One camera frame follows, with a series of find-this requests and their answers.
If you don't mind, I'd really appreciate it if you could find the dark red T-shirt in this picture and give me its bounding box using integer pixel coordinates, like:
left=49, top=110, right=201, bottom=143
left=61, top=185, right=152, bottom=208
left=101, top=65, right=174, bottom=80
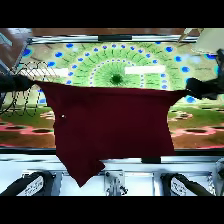
left=34, top=80, right=190, bottom=188

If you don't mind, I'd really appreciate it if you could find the silver frame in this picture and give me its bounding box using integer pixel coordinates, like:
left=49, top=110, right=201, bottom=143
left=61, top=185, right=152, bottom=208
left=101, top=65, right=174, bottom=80
left=0, top=33, right=224, bottom=197

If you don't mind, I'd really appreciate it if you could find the black cable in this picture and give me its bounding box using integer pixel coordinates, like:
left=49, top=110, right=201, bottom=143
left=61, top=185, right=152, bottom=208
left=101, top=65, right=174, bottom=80
left=0, top=60, right=57, bottom=118

